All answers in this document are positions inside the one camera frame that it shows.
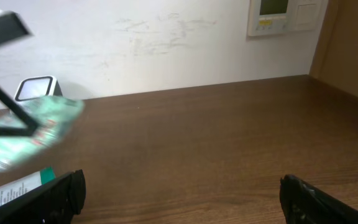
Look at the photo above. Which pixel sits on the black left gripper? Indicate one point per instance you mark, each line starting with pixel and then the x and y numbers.
pixel 12 27

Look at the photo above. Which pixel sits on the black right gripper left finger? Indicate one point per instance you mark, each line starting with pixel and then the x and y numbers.
pixel 56 201

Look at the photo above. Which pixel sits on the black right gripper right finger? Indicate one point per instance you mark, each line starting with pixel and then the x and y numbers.
pixel 303 203

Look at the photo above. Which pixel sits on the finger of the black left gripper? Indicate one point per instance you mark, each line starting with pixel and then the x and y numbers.
pixel 10 131

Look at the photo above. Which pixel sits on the green white sponge package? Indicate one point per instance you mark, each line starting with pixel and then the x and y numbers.
pixel 12 190

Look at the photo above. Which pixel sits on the mint green wipes pack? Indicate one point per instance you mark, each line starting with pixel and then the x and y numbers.
pixel 55 115

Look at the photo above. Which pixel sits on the white barcode scanner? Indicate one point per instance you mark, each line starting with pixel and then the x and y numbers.
pixel 36 87

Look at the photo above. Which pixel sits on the brown wooden side panel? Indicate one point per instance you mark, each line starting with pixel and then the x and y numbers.
pixel 335 60

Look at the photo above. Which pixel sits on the white wall switch plate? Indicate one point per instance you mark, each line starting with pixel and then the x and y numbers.
pixel 305 14

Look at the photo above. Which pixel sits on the white wall thermostat panel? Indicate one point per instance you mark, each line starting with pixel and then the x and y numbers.
pixel 269 17

